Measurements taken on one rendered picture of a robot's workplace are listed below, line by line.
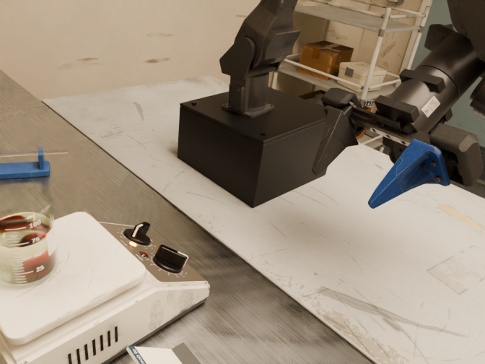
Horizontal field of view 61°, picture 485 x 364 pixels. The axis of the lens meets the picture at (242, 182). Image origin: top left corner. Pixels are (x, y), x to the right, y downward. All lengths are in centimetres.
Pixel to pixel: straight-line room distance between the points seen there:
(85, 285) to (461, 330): 41
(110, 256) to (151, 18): 174
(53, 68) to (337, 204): 145
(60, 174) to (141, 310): 36
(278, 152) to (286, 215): 10
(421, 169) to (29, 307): 37
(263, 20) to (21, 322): 47
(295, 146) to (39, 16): 137
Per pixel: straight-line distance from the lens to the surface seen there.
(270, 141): 59
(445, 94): 48
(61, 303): 37
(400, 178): 42
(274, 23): 62
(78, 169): 72
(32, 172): 71
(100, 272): 39
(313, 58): 261
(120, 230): 49
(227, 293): 50
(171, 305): 43
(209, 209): 62
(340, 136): 49
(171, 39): 216
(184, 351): 44
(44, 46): 187
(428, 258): 65
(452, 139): 42
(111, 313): 39
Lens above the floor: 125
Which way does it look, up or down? 30 degrees down
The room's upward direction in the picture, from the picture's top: 8 degrees clockwise
